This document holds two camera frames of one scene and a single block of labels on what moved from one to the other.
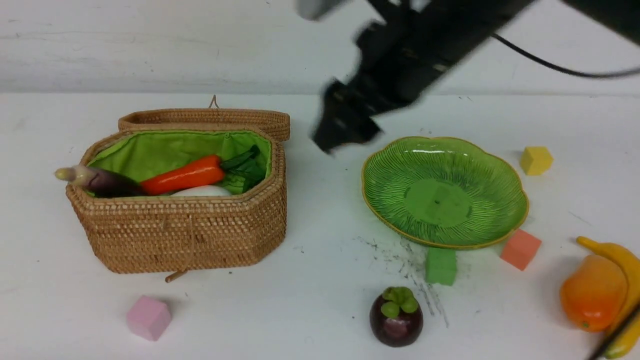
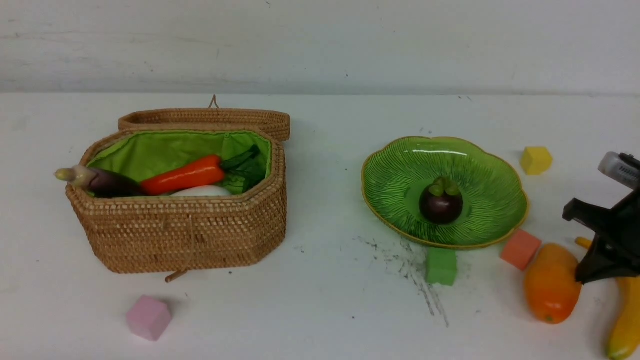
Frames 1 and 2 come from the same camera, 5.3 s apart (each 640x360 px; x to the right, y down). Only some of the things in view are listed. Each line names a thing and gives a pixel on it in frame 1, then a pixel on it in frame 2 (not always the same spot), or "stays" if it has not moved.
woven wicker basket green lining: (166, 233) stays
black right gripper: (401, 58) → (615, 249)
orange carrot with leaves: (243, 170) stays
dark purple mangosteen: (396, 319) → (441, 202)
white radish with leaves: (205, 190) stays
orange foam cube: (520, 249) stays
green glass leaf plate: (443, 192) stays
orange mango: (593, 293) → (552, 291)
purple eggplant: (101, 184) stays
